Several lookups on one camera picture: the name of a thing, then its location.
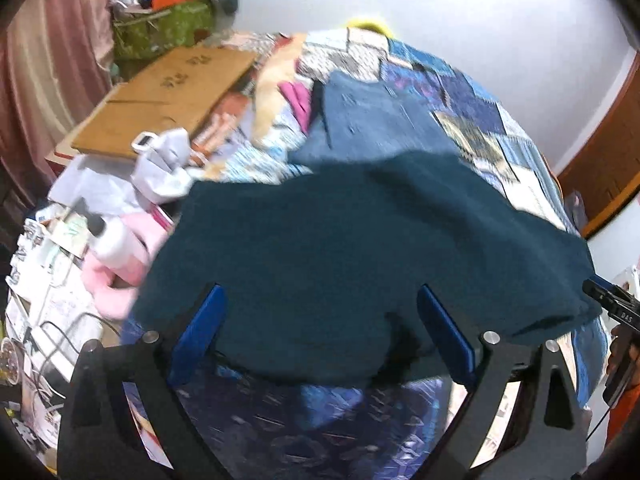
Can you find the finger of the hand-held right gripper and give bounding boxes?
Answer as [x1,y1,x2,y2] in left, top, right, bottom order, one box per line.
[582,275,640,332]

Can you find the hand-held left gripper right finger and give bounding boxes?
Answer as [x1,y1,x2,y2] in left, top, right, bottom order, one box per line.
[416,284,588,480]

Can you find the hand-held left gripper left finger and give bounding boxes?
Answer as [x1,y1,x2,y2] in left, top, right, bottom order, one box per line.
[57,284,231,480]

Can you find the dark teal pants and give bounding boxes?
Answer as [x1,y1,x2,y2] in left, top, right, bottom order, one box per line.
[127,70,603,388]

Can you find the person's orange clothing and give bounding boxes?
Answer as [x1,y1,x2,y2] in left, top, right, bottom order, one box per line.
[602,382,640,453]

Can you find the pink plush cloth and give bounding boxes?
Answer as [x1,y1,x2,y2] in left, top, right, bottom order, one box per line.
[82,211,175,320]

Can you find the pile of papers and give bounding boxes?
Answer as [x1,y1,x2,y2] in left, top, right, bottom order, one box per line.
[4,160,126,451]

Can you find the white cloth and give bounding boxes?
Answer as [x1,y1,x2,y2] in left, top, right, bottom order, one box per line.
[131,127,203,203]

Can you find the wooden lap desk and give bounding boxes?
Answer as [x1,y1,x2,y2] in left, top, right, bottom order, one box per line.
[70,45,272,161]

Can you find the patchwork bedspread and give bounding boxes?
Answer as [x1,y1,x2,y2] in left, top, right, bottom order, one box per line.
[120,27,610,480]

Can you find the magenta cloth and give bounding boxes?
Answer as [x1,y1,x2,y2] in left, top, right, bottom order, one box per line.
[279,81,312,128]

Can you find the green patterned bag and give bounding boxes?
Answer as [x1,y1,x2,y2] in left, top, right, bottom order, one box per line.
[111,0,216,78]

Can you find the pink striped curtain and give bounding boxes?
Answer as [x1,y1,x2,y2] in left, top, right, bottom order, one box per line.
[0,0,122,183]

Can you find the yellow foam tube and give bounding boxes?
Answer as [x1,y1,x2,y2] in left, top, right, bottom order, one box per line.
[347,16,394,37]

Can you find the wooden door frame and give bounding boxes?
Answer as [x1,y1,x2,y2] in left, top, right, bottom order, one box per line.
[556,50,640,239]

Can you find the black cable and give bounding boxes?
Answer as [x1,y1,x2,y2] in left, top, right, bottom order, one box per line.
[27,312,123,413]

